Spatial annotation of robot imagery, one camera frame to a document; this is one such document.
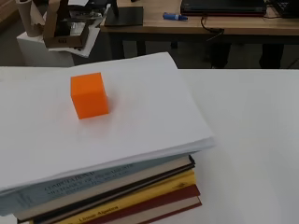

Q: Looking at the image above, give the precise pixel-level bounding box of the white paper stack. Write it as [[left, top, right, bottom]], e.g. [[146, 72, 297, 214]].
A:
[[0, 51, 216, 194]]

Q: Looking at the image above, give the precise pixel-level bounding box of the blue marker pen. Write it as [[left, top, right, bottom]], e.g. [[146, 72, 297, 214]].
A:
[[162, 11, 189, 22]]

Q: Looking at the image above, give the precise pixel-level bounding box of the dark red book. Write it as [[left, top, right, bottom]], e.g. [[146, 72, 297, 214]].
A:
[[83, 184, 203, 224]]

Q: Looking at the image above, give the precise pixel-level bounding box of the wooden desk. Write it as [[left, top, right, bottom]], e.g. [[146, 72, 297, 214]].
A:
[[100, 0, 299, 69]]

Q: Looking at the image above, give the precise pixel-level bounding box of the cardboard tube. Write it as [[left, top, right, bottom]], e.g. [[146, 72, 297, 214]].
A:
[[15, 0, 46, 37]]

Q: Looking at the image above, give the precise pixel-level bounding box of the yellow book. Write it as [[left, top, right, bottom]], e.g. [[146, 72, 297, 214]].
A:
[[29, 169, 197, 224]]

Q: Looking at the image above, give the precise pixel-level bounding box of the grey-blue book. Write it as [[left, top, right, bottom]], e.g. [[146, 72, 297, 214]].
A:
[[0, 152, 195, 217]]

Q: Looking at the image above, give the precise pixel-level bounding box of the black-covered book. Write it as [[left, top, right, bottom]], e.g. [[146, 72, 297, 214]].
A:
[[13, 154, 196, 224]]

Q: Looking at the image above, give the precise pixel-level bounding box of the brown cardboard box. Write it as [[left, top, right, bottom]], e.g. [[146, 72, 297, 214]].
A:
[[42, 0, 94, 49]]

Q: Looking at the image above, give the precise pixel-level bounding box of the black laptop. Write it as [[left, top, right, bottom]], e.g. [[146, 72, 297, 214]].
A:
[[179, 0, 268, 17]]

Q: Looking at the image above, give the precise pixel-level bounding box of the black notebook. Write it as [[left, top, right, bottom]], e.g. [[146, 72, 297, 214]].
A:
[[104, 6, 145, 27]]

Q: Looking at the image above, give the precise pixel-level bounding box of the orange cube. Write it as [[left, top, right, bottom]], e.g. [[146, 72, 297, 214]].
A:
[[70, 72, 110, 120]]

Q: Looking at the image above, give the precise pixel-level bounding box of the black cable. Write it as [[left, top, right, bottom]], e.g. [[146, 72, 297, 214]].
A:
[[200, 15, 226, 43]]

